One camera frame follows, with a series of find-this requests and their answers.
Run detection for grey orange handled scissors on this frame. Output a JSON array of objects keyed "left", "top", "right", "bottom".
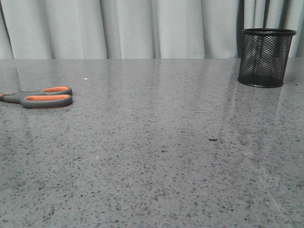
[{"left": 0, "top": 86, "right": 73, "bottom": 109}]

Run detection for black mesh pen bucket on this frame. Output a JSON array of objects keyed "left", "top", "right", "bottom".
[{"left": 238, "top": 28, "right": 296, "bottom": 88}]

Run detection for light grey curtain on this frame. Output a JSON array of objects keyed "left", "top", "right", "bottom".
[{"left": 0, "top": 0, "right": 304, "bottom": 59}]

